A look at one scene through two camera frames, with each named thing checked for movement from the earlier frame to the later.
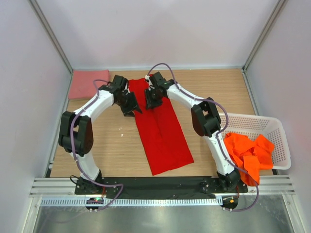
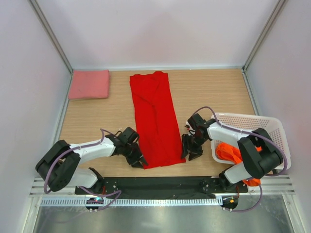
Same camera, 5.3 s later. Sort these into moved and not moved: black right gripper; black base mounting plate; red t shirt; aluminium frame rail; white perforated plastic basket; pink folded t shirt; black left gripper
Moved: black left gripper; black right gripper; red t shirt
Not moved: black base mounting plate; white perforated plastic basket; aluminium frame rail; pink folded t shirt
